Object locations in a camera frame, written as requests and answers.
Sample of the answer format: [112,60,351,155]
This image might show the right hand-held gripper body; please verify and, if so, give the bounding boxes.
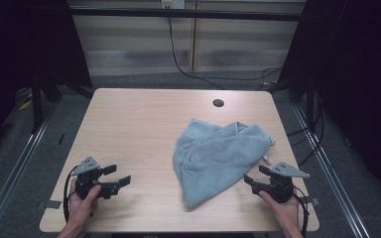
[251,161,312,204]

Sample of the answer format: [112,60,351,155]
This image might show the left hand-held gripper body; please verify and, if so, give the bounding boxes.
[70,156,121,200]

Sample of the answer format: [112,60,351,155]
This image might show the light blue towel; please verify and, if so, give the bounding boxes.
[172,118,277,209]

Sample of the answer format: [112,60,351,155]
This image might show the person's right hand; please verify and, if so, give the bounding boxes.
[258,190,302,232]

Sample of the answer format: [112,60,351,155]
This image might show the person's left hand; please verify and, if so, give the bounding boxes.
[67,179,102,229]

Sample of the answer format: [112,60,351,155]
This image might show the black metal stand leg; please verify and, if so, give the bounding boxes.
[31,77,45,134]

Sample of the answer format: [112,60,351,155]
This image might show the yellow floor object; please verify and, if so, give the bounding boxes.
[17,98,34,112]

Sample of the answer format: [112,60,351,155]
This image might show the black curtain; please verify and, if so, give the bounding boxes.
[279,0,381,207]
[0,0,93,160]

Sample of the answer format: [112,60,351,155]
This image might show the black horizontal metal bar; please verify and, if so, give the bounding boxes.
[68,7,303,23]

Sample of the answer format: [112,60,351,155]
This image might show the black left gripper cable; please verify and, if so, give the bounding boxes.
[63,164,80,223]

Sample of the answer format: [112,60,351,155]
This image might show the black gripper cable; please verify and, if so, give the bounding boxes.
[292,185,311,238]
[63,164,80,223]

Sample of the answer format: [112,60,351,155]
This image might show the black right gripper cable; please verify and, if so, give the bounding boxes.
[292,185,311,238]

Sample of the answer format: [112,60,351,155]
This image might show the black floor cables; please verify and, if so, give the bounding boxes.
[286,93,325,167]

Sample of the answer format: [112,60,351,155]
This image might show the silver floor rail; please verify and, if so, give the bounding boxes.
[0,108,58,238]
[292,104,372,238]

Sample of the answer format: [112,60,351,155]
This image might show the long black power cable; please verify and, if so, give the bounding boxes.
[167,16,283,91]

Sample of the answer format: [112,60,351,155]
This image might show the white wall power outlet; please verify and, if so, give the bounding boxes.
[161,0,187,10]

